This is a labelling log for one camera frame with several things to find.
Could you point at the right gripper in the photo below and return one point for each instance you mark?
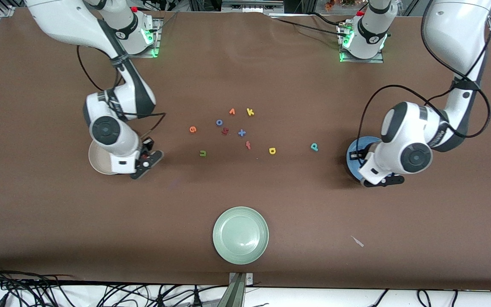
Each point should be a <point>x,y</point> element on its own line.
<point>147,144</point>

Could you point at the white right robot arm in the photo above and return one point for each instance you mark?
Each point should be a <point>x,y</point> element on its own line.
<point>66,17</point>

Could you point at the beige brown plate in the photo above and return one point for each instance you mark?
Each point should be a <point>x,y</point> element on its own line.
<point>98,164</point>

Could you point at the red letter s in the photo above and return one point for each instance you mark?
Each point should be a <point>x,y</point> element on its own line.
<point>225,131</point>

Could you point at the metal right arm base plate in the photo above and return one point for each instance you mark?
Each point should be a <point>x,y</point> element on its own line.
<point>157,42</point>

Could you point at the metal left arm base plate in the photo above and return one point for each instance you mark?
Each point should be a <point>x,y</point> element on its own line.
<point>377,60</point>

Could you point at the silver aluminium frame bar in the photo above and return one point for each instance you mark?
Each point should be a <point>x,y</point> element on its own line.
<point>249,4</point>

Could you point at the small white tape scrap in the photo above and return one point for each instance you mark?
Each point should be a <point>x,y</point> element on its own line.
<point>357,241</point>

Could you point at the teal letter p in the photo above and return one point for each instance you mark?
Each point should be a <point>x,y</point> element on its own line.
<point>314,146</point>

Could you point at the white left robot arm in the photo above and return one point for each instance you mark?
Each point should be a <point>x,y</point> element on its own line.
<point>454,25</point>

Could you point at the grey metal camera mount bracket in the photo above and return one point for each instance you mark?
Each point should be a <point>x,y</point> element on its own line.
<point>240,290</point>

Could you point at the orange artificial flowers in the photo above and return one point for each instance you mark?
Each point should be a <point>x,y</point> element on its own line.
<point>335,4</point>

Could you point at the pale green plate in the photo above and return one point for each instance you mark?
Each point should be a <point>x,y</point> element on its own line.
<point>240,235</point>

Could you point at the blue plate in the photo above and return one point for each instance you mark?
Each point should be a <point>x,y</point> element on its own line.
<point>350,168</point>

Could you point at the yellow letter k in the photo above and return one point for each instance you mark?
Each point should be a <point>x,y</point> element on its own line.
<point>250,112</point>

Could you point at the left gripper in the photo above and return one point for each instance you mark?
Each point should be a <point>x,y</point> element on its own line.
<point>359,155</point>

